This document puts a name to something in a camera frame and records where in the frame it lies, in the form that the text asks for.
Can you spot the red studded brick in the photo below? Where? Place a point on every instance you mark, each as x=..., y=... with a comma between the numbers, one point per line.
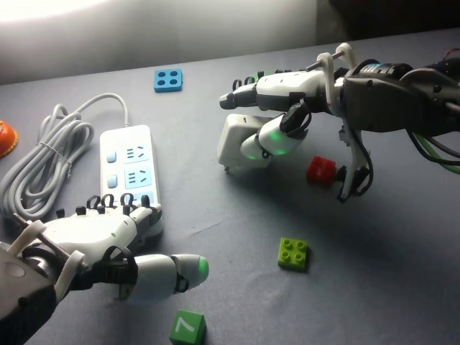
x=320, y=169

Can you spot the orange toy fruit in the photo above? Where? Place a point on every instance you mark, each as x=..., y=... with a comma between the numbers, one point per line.
x=6, y=140

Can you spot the grey table cloth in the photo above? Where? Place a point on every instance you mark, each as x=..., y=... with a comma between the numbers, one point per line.
x=251, y=215

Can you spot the white charger adapter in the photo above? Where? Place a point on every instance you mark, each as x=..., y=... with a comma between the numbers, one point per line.
x=231, y=140

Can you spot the blue four-hole block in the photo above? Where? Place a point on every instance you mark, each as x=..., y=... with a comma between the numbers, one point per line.
x=168, y=80

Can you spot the lime green studded brick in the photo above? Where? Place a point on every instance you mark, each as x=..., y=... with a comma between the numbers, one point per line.
x=293, y=254

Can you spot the green number seven cube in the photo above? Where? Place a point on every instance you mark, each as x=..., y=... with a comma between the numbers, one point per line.
x=187, y=327

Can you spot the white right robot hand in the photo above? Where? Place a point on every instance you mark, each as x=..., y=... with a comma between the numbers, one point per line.
x=287, y=86

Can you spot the white power strip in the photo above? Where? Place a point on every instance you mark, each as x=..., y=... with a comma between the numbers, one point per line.
x=125, y=143

